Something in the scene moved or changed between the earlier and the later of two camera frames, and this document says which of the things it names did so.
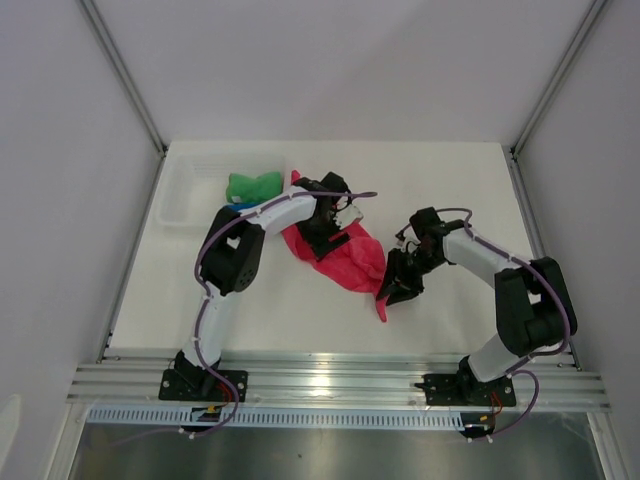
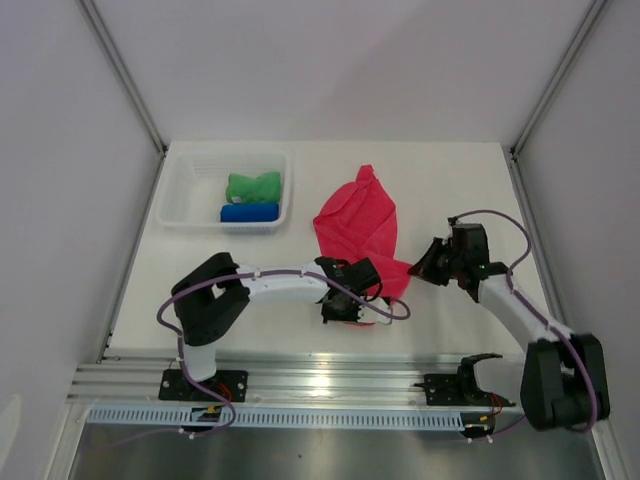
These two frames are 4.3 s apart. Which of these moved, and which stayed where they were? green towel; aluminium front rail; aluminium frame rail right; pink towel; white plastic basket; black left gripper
Moved: pink towel; black left gripper
Stayed: white plastic basket; aluminium front rail; aluminium frame rail right; green towel
